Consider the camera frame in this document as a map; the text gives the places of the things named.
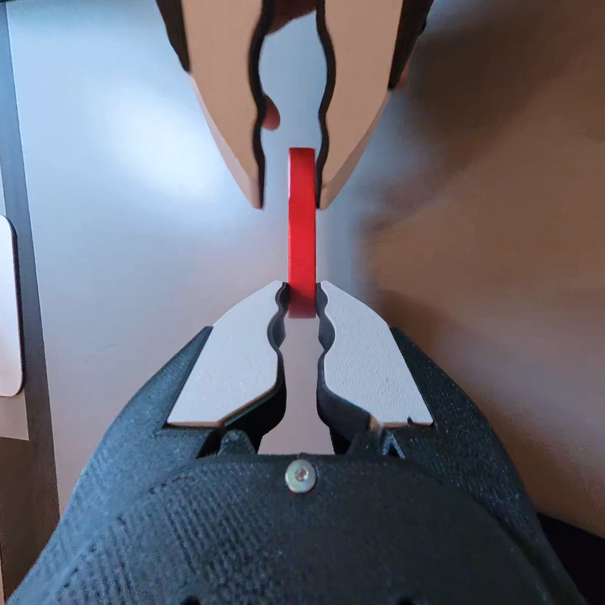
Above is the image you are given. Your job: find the person's right hand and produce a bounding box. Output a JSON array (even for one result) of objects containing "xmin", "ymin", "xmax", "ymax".
[{"xmin": 261, "ymin": 94, "xmax": 283, "ymax": 131}]

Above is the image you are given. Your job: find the red rectangular block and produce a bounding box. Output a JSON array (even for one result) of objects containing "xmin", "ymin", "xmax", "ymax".
[{"xmin": 287, "ymin": 147, "xmax": 316, "ymax": 319}]

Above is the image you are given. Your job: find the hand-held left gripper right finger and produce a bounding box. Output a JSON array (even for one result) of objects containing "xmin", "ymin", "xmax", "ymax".
[{"xmin": 315, "ymin": 281, "xmax": 434, "ymax": 454}]

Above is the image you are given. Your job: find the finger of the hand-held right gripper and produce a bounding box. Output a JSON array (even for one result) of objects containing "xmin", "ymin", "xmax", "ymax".
[
  {"xmin": 315, "ymin": 0, "xmax": 404, "ymax": 210},
  {"xmin": 181, "ymin": 0, "xmax": 270, "ymax": 210}
]

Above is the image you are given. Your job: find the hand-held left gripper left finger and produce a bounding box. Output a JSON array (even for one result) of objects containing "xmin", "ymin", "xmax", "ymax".
[{"xmin": 167, "ymin": 281, "xmax": 290, "ymax": 454}]

